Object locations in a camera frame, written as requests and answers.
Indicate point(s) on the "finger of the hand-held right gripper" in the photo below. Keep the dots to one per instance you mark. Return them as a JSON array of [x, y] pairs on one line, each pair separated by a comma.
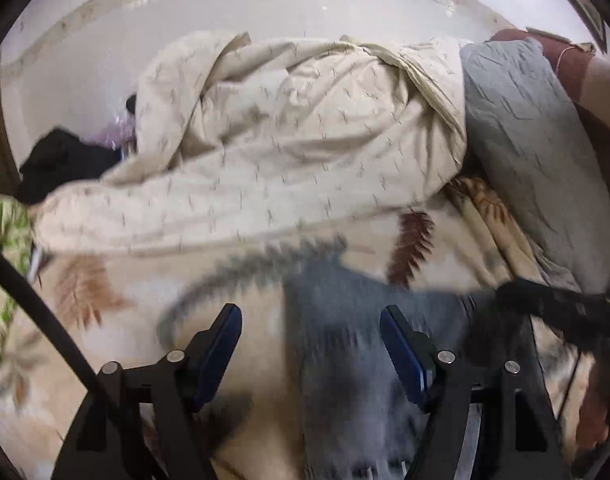
[[525, 297]]

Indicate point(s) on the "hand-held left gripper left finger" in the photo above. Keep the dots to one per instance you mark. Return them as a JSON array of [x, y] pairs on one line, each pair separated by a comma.
[[212, 365]]

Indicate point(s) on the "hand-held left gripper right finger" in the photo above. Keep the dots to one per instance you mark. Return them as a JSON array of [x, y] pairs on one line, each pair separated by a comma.
[[405, 360]]

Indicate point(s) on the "grey-blue denim pants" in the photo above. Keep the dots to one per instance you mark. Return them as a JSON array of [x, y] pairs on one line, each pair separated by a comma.
[[345, 360]]

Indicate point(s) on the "leaf-printed bed sheet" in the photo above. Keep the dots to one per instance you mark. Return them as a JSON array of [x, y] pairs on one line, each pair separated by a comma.
[[135, 310]]

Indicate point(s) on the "brown headboard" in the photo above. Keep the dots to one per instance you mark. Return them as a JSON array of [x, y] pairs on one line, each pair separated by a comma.
[[600, 160]]

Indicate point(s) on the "grey quilted pillow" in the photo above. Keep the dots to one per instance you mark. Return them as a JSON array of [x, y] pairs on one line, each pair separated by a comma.
[[525, 135]]

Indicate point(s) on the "cream patterned duvet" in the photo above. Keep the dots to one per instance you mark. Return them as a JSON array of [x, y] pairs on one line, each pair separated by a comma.
[[285, 150]]

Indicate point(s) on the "green patterned blanket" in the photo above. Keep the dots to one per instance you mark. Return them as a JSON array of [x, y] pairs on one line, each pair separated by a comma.
[[5, 225]]

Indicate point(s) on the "purple plastic bag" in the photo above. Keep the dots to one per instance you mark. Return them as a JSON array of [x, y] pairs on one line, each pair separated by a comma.
[[112, 132]]

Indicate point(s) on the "black cloth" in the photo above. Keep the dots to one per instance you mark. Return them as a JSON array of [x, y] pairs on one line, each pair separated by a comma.
[[60, 160]]

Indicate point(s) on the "small tan wooden piece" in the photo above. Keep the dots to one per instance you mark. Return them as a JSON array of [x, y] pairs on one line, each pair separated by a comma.
[[560, 40]]

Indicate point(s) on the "large dark-framed wall picture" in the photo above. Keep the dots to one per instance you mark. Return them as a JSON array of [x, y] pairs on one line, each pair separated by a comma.
[[585, 0]]

